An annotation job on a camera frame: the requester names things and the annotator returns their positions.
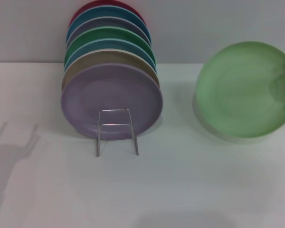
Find lavender plate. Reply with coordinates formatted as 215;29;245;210
60;63;164;141

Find light blue plate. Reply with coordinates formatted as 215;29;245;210
63;38;157;72

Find teal plate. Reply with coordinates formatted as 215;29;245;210
66;5;152;45

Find dark green plate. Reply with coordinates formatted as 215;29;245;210
64;26;156;65

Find light green plate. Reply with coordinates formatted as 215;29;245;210
195;41;285;139

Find red plate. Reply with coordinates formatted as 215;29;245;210
68;0;147;27

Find grey purple plate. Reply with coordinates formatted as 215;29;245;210
66;16;152;47

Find metal wire plate rack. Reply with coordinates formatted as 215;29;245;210
95;108;140;157

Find beige plate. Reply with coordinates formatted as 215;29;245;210
61;48;160;91

